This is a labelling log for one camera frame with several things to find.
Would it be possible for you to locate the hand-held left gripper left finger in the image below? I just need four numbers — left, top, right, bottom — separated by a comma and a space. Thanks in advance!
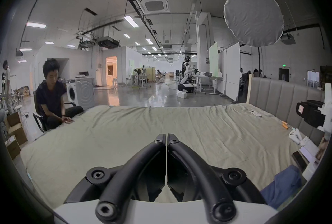
65, 134, 167, 223

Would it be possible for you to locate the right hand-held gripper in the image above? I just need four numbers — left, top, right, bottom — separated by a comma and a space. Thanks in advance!
296, 83, 332, 140

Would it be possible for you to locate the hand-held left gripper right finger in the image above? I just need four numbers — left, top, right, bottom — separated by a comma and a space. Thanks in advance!
167, 134, 268, 223

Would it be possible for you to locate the person's right hand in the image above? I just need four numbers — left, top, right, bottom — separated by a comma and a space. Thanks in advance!
317, 137, 329, 161

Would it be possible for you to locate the grey padded headboard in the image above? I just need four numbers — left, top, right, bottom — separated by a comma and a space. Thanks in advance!
246, 74, 328, 146

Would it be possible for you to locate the white card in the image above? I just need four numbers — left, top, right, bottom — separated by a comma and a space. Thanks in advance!
299, 145, 320, 162

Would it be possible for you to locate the black phone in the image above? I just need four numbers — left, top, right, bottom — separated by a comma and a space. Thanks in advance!
292, 151, 308, 173

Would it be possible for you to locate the dark blue garment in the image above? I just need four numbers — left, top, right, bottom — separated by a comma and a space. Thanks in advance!
260, 165, 303, 210

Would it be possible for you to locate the white washing machine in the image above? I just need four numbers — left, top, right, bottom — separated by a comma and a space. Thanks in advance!
66, 77, 95, 111

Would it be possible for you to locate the white-legged desk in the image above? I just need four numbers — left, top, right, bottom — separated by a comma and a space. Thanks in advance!
192, 72, 224, 95

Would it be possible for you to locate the white and black humanoid robot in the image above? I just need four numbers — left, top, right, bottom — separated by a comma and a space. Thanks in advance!
177, 56, 201, 94

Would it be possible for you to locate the black office chair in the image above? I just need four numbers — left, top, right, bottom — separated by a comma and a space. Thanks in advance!
32, 93, 78, 133

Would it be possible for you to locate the round white softbox lamp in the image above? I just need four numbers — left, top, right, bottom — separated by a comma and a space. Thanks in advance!
223, 0, 285, 79

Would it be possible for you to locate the stack of cardboard cartons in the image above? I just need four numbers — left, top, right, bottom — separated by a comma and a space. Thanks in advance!
3, 111, 28, 160

